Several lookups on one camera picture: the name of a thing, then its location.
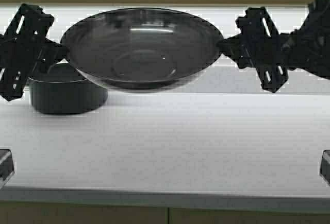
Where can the large steel bowl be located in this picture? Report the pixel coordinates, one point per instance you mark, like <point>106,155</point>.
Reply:
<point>141,48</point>

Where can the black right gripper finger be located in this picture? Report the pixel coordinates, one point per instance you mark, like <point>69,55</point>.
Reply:
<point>231,47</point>

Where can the black cooking pot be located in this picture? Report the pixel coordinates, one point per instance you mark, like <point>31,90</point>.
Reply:
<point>64,91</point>

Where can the wooden right drawer front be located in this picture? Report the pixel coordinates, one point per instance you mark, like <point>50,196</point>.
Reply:
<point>176,215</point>

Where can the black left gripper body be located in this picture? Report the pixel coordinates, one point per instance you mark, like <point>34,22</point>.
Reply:
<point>23,47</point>

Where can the wooden left drawer front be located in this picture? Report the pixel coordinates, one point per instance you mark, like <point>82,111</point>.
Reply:
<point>69,213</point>

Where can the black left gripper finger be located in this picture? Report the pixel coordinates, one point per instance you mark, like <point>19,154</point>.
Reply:
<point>55,50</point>

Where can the wooden drawer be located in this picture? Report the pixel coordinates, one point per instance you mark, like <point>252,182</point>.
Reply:
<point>69,213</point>
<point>176,215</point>

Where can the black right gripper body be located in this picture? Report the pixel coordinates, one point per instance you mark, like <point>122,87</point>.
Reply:
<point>259,48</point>

